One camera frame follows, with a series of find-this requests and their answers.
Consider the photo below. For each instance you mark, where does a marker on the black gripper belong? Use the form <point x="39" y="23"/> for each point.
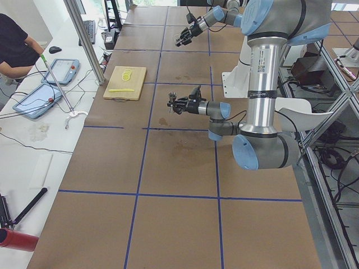
<point x="192" y="107"/>
<point x="197" y="27"/>

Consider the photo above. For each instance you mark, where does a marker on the clear glass beaker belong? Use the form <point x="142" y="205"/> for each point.
<point x="176" y="37"/>

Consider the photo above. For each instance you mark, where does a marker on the steel double jigger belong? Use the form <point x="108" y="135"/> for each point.
<point x="172" y="98"/>

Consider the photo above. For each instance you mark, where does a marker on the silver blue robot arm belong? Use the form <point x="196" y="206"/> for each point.
<point x="268" y="26"/>
<point x="226" y="12"/>

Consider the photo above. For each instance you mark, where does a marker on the yellow plastic knife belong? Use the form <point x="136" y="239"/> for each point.
<point x="122" y="90"/>

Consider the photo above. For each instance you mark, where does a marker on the bamboo cutting board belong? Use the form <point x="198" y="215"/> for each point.
<point x="136" y="82"/>

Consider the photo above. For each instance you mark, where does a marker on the black keyboard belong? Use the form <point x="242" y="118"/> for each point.
<point x="90" y="27"/>

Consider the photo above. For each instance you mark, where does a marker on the white plastic chair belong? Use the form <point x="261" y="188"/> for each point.
<point x="300" y="112"/>

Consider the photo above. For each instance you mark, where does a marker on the blue teach pendant far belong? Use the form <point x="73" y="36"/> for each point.
<point x="65" y="70"/>

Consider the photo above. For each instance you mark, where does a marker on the blue teach pendant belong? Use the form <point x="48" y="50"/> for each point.
<point x="39" y="101"/>
<point x="65" y="70"/>

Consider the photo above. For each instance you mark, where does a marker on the black computer mouse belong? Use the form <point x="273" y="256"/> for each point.
<point x="54" y="49"/>

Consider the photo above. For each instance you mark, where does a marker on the blue teach pendant near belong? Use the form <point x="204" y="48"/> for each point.
<point x="39" y="101"/>

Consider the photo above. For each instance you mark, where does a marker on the person in black shirt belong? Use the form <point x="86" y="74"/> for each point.
<point x="19" y="51"/>

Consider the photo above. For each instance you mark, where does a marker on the red cylinder bottle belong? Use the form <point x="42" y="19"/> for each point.
<point x="16" y="240"/>

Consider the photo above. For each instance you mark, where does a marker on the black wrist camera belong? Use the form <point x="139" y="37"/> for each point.
<point x="190" y="18"/>
<point x="195" y="94"/>

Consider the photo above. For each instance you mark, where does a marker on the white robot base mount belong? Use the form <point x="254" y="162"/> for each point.
<point x="235" y="85"/>

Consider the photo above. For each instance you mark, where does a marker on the aluminium frame post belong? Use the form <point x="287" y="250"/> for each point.
<point x="77" y="21"/>

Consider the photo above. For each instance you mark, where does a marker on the grabber stick green handle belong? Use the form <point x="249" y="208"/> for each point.
<point x="73" y="113"/>

